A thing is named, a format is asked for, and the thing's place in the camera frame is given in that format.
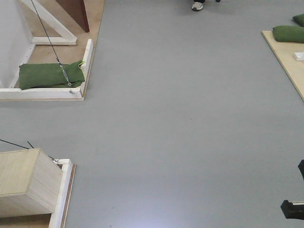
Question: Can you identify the brown wooden door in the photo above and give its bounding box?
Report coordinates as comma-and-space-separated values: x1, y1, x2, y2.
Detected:
57, 0, 90, 32

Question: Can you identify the black robot part upper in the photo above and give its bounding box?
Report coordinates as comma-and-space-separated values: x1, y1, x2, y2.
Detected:
298, 160, 304, 179

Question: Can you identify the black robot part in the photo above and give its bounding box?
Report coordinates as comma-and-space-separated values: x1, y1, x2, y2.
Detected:
280, 200, 304, 220
298, 160, 304, 179

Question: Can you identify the black robot part lower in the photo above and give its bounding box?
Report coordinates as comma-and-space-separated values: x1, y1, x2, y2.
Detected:
280, 200, 304, 220

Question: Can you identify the white grey sneaker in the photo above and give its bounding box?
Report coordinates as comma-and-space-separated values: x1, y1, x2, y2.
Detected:
191, 0, 204, 11

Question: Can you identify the green sandbag by turnbuckle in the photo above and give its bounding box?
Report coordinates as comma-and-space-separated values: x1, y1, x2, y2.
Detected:
19, 60, 85, 90

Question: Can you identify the plywood base platform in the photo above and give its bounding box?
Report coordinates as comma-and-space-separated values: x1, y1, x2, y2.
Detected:
8, 0, 105, 101

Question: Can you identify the light plywood box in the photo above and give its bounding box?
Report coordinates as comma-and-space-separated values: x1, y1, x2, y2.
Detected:
0, 148, 62, 218

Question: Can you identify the right plywood platform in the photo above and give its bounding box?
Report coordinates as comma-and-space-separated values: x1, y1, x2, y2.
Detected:
261, 31, 304, 101

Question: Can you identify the white block on platform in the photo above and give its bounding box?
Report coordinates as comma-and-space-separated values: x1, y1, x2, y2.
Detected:
294, 52, 304, 61

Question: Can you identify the green sandbag on right platform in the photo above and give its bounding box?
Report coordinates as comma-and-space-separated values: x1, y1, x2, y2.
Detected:
273, 26, 304, 43

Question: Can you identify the white wooden border rail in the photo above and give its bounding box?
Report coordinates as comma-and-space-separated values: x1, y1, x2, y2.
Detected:
80, 39, 94, 99

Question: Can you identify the black guy wire with turnbuckle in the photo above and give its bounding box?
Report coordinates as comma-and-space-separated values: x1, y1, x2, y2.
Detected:
30, 0, 75, 95

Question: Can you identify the white diagonal brace frame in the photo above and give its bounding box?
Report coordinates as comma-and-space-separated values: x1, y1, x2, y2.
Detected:
21, 0, 77, 46

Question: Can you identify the white wooden front rail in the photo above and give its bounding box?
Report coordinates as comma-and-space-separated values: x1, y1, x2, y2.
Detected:
0, 87, 84, 100

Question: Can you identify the white rail near box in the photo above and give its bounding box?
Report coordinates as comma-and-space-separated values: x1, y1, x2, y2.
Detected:
48, 159, 72, 228

